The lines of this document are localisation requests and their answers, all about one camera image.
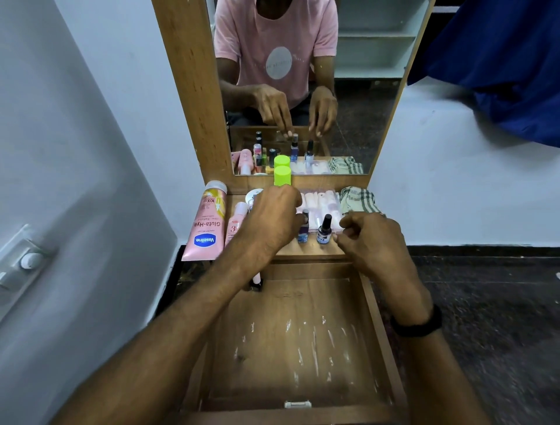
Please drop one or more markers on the person's right hand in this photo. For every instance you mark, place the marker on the person's right hand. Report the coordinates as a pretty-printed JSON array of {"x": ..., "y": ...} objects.
[{"x": 376, "y": 249}]

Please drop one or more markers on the person's left hand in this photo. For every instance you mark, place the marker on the person's left hand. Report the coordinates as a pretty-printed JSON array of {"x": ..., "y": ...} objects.
[{"x": 269, "y": 223}]

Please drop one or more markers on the person's left fingers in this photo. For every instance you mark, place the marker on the person's left fingers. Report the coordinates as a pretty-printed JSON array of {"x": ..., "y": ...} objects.
[{"x": 294, "y": 205}]

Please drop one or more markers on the person's right fingers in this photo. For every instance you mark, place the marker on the person's right fingers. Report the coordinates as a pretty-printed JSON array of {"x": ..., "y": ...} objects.
[{"x": 352, "y": 227}]

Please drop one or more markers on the person's left forearm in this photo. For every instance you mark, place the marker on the person's left forearm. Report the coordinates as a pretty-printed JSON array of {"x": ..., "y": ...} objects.
[{"x": 175, "y": 341}]

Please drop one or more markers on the person's right forearm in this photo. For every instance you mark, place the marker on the person's right forearm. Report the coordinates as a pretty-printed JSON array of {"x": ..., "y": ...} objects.
[{"x": 437, "y": 376}]

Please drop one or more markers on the blue nail polish bottle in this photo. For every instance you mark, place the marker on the blue nail polish bottle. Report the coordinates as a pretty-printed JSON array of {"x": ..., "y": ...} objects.
[{"x": 304, "y": 230}]

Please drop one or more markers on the clear plastic case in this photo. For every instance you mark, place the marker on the clear plastic case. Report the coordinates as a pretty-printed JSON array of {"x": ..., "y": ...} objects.
[{"x": 321, "y": 203}]

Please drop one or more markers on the checkered cloth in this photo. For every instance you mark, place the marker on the checkered cloth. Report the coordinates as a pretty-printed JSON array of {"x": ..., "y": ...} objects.
[{"x": 358, "y": 200}]

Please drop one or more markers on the black capped nail polish bottle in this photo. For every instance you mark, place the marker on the black capped nail polish bottle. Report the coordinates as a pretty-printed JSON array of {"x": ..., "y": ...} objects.
[{"x": 324, "y": 231}]

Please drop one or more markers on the green capped bottle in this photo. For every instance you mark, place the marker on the green capped bottle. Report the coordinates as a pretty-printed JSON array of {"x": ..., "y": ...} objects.
[{"x": 282, "y": 176}]

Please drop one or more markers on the white round jar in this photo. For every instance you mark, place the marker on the white round jar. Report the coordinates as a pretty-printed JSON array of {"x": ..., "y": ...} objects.
[{"x": 253, "y": 195}]

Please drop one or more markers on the small pink cream tube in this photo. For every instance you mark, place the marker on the small pink cream tube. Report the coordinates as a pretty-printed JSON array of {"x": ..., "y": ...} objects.
[{"x": 236, "y": 221}]

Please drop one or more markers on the pink bottle with black cap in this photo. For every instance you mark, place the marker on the pink bottle with black cap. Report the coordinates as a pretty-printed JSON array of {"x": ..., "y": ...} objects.
[{"x": 257, "y": 282}]

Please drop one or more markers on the large pink lotion tube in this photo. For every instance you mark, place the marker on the large pink lotion tube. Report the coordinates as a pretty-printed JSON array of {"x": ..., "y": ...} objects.
[{"x": 209, "y": 223}]

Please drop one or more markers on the black wristband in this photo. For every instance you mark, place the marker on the black wristband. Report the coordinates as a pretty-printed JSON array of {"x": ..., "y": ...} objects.
[{"x": 420, "y": 327}]

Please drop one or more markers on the wooden drawer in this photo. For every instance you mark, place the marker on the wooden drawer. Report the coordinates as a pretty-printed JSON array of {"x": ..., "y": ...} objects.
[{"x": 297, "y": 341}]

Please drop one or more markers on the white drawer latch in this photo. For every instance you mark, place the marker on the white drawer latch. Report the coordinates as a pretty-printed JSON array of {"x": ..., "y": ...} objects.
[{"x": 298, "y": 404}]

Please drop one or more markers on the blue cloth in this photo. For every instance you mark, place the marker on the blue cloth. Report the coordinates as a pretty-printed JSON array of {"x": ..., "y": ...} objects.
[{"x": 498, "y": 61}]

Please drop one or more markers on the wall mirror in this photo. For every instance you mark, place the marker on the wall mirror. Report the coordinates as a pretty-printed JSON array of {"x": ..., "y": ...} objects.
[{"x": 350, "y": 87}]

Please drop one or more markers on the wooden dressing table frame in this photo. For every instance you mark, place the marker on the wooden dressing table frame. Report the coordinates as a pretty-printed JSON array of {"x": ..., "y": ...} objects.
[{"x": 192, "y": 87}]

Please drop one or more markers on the white wall switch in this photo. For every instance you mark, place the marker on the white wall switch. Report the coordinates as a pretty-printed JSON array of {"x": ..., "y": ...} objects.
[{"x": 24, "y": 262}]

